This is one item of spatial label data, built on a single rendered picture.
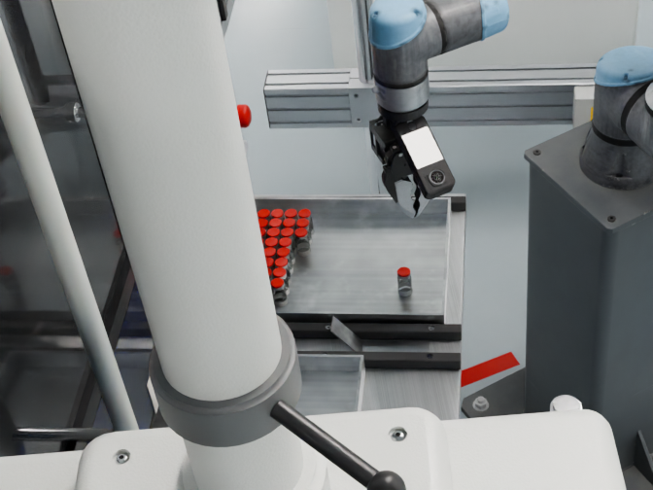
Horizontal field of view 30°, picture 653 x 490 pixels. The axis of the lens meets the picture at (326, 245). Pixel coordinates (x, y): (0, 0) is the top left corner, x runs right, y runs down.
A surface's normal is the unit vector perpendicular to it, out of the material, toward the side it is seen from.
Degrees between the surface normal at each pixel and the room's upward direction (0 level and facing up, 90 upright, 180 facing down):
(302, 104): 90
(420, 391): 0
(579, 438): 0
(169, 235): 90
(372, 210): 90
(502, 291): 0
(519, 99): 90
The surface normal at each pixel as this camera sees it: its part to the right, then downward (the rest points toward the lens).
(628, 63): -0.15, -0.79
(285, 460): 0.77, 0.38
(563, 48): -0.11, 0.70
